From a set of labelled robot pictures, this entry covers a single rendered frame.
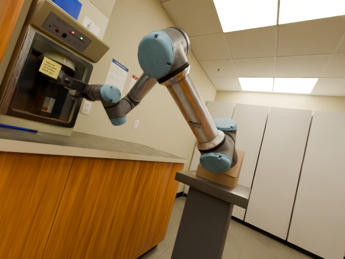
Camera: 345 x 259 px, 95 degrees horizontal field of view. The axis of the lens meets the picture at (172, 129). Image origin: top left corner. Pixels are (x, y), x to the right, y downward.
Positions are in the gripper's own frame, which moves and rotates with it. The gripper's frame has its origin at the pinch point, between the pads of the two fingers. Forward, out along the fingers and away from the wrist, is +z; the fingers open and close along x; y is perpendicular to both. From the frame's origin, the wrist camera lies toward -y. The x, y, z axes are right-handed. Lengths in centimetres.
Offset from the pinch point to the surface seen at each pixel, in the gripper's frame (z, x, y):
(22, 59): 4.4, 4.7, -19.7
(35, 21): 2.2, 22.0, -20.4
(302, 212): -149, -63, 290
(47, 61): 4.3, 8.6, -11.3
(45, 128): 5.6, -23.6, -2.8
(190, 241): -71, -55, 37
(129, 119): 49, -1, 88
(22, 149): -24.4, -29.0, -17.6
